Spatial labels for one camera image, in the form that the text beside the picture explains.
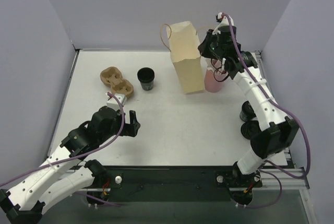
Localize beige paper bag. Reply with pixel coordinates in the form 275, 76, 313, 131
160, 21, 205, 94

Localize black coffee cup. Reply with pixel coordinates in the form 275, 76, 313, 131
240, 101, 256, 122
137, 67, 155, 91

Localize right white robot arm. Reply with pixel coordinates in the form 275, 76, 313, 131
198, 26, 299, 186

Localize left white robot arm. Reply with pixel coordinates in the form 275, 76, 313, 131
1, 106, 140, 223

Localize pink straw holder cup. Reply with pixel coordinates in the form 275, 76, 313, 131
204, 58, 227, 93

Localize brown pulp cup carrier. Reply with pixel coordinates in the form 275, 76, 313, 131
100, 66, 134, 99

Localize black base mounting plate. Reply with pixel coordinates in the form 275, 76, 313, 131
81, 166, 263, 204

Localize stack of black lids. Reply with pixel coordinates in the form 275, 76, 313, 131
241, 120, 261, 140

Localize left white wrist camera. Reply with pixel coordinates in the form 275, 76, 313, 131
106, 92, 127, 111

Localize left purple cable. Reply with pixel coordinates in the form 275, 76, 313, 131
0, 92, 125, 206

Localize aluminium frame rail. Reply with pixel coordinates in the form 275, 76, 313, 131
255, 50, 311, 182

